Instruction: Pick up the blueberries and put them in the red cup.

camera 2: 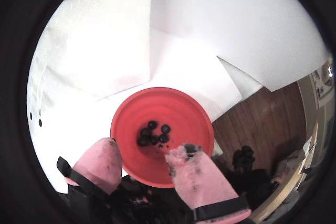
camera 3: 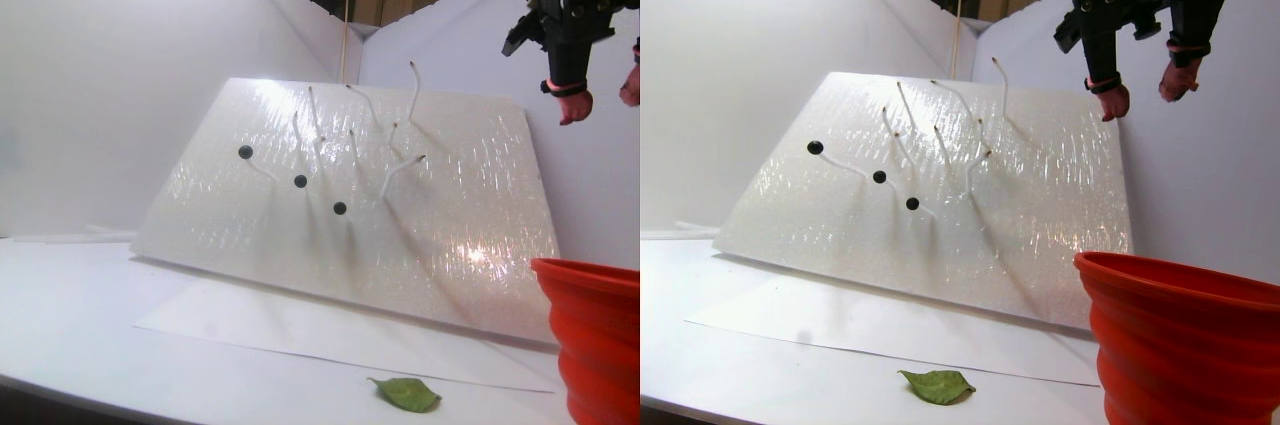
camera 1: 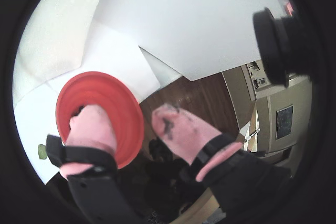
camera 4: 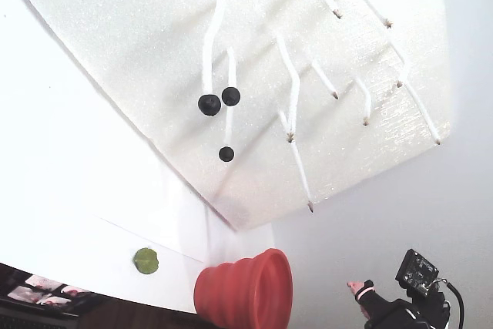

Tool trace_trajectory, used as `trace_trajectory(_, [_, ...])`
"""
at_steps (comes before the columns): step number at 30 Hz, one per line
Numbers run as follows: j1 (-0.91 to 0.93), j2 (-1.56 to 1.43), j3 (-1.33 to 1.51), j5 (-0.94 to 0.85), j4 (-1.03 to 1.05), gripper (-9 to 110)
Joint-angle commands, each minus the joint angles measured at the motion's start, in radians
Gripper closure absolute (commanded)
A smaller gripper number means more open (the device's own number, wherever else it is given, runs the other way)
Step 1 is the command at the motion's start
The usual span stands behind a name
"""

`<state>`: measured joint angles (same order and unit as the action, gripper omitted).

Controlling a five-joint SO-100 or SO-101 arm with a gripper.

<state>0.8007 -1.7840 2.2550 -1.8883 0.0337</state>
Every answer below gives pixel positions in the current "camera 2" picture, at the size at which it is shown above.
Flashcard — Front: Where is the pink covered gripper finger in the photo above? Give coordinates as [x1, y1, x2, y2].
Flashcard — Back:
[56, 136, 123, 224]
[165, 142, 251, 224]

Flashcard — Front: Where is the red collapsible cup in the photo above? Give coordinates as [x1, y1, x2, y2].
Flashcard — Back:
[110, 87, 215, 189]

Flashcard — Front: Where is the white paper sheet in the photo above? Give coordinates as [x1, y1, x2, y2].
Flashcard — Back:
[94, 27, 244, 122]

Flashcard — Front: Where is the white foam board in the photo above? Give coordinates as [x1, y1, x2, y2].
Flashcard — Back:
[27, 0, 155, 101]

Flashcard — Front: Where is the white backdrop panel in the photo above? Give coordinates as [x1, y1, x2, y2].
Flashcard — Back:
[151, 0, 330, 93]

